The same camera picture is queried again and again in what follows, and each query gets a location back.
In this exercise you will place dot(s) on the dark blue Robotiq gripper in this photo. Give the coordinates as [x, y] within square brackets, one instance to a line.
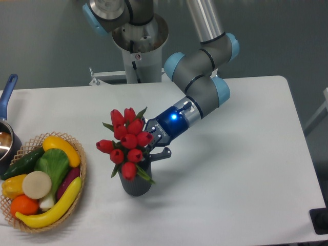
[164, 128]

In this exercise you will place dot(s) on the red tulip bouquet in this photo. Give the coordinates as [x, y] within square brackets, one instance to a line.
[128, 148]

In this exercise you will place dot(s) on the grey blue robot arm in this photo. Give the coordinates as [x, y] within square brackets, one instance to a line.
[192, 74]

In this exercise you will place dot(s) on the dark grey ribbed vase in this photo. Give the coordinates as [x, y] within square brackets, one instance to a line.
[141, 182]

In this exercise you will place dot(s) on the purple sweet potato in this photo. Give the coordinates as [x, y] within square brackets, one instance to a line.
[72, 174]

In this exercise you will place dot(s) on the green lettuce leaf vegetable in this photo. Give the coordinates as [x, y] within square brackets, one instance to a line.
[55, 163]

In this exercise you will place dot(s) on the yellow squash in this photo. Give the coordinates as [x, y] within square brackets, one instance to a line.
[55, 142]

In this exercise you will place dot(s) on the yellow banana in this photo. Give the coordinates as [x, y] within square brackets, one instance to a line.
[57, 211]

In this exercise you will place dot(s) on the beige round disc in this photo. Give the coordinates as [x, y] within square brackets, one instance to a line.
[36, 185]

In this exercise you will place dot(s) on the woven wicker basket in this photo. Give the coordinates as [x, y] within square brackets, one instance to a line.
[29, 146]

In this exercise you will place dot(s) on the dark green cucumber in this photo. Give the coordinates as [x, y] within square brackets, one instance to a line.
[24, 165]

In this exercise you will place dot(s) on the orange fruit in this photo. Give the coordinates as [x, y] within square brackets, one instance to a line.
[24, 205]

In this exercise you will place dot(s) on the yellow bell pepper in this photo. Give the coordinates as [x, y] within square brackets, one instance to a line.
[13, 187]

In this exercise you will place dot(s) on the white furniture piece right edge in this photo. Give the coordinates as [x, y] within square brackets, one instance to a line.
[317, 117]

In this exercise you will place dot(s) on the black device at table edge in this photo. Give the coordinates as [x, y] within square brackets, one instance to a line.
[319, 220]

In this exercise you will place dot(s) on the white metal base frame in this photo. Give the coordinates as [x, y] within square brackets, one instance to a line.
[110, 74]

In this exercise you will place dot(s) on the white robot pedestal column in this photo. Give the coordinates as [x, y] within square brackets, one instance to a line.
[141, 48]

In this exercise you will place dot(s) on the blue handled saucepan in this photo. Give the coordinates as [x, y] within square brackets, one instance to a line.
[10, 142]

